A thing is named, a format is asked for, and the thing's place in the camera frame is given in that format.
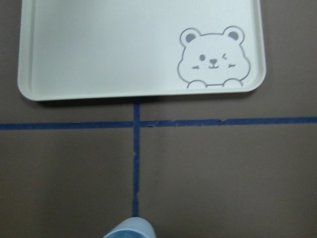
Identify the light blue plastic cup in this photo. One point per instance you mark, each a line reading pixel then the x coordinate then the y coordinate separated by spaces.
pixel 134 227

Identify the white bear serving tray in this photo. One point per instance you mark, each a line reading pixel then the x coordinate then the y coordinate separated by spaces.
pixel 80 49

